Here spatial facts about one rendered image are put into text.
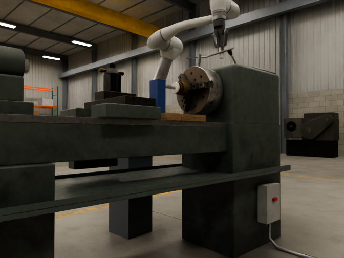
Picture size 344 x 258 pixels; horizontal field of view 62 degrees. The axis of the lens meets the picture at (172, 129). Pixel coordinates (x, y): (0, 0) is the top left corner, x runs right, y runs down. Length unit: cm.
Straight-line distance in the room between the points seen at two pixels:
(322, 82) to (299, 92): 89
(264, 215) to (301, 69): 1076
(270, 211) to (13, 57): 175
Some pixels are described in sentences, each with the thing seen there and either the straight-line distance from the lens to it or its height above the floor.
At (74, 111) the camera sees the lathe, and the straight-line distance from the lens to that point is 154.
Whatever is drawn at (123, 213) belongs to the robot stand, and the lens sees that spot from 231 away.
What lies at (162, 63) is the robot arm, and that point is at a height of 136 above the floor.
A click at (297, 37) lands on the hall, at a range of 1297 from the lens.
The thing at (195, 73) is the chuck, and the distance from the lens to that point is 190.
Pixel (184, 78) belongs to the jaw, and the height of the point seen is 116.
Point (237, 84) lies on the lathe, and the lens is 191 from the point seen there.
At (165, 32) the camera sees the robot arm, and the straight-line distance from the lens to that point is 219.
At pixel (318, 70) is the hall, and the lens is 1234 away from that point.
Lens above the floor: 80
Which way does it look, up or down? 1 degrees up
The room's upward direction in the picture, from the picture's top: straight up
